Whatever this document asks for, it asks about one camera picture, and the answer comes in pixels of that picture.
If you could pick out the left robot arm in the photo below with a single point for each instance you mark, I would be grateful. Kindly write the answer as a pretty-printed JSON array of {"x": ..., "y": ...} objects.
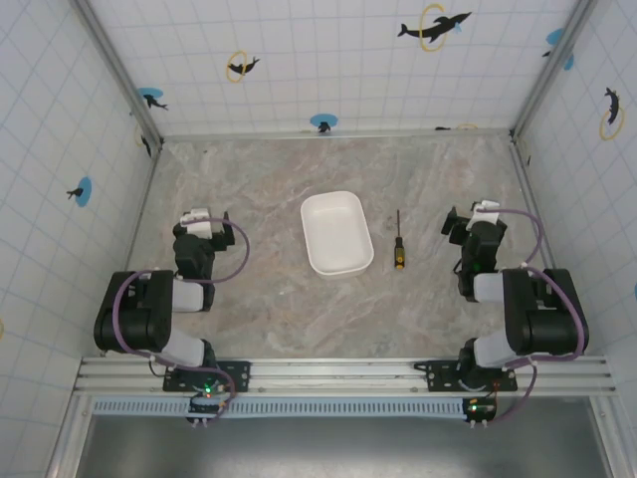
[{"x": 144, "y": 318}]

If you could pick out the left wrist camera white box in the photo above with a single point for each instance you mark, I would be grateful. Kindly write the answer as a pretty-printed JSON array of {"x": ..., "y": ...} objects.
[{"x": 199, "y": 222}]

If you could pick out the aluminium frame back bar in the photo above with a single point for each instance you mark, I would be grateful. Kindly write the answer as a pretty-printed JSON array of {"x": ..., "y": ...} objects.
[{"x": 338, "y": 133}]

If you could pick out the aluminium frame corner post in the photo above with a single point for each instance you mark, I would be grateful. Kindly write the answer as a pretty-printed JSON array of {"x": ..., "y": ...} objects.
[
  {"x": 552, "y": 67},
  {"x": 122, "y": 74}
]

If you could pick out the blue patch corner sticker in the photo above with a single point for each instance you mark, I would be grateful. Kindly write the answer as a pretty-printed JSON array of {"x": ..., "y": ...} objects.
[{"x": 556, "y": 39}]

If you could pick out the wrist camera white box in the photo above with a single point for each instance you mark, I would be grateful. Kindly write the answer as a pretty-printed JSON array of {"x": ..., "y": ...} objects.
[
  {"x": 199, "y": 222},
  {"x": 486, "y": 211}
]

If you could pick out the diver blue oval sticker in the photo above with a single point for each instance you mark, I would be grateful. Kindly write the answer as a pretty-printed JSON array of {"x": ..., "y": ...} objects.
[{"x": 83, "y": 190}]

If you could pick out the dolphin blue circle sticker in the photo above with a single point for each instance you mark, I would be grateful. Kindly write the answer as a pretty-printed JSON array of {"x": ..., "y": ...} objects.
[{"x": 323, "y": 122}]

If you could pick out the white plastic bin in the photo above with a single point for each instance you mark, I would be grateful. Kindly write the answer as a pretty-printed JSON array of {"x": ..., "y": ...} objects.
[{"x": 336, "y": 234}]

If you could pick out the dolphin blue oval sticker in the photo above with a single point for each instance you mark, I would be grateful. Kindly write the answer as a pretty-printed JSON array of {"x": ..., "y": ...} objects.
[{"x": 151, "y": 97}]

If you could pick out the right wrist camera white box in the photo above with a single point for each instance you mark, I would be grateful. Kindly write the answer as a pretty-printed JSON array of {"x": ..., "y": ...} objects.
[{"x": 486, "y": 211}]

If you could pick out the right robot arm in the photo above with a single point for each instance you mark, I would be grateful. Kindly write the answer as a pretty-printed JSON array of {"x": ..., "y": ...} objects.
[{"x": 535, "y": 318}]

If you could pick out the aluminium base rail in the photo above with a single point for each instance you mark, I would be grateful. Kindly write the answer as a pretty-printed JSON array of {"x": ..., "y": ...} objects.
[{"x": 338, "y": 374}]

